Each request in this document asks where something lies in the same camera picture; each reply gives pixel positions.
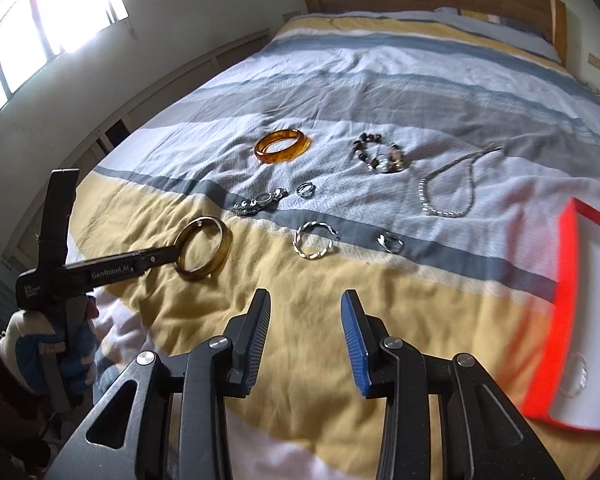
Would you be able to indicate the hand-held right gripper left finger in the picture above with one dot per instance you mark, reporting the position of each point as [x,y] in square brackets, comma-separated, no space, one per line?
[261,335]

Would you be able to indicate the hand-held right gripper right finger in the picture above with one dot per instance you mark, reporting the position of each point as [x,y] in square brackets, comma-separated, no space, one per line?
[352,340]

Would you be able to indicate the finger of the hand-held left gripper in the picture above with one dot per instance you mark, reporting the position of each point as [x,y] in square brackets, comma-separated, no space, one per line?
[160,257]

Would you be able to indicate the brown translucent bangle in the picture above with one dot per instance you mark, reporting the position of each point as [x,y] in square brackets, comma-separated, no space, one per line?
[220,257]

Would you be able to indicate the red jewelry box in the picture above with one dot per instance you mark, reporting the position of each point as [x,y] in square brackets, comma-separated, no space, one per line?
[565,310]

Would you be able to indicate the person's left hand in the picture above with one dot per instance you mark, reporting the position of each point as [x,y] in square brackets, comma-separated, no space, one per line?
[22,345]

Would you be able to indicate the twisted silver bangle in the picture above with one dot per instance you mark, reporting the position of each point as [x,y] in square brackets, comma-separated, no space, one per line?
[310,255]

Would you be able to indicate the orange amber bangle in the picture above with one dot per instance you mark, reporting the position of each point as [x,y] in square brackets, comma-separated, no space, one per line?
[270,157]

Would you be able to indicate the thin silver bangle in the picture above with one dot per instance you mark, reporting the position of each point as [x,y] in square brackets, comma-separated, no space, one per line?
[586,372]

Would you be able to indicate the striped bed cover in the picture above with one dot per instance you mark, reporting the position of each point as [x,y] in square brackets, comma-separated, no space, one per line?
[330,85]

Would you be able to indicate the bright window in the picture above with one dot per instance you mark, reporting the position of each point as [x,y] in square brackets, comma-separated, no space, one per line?
[55,10]

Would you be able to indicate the grey striped pillow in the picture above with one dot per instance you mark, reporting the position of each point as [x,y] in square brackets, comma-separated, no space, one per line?
[505,35]

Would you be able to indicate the beige wall switch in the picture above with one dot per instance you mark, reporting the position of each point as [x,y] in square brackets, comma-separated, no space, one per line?
[595,62]

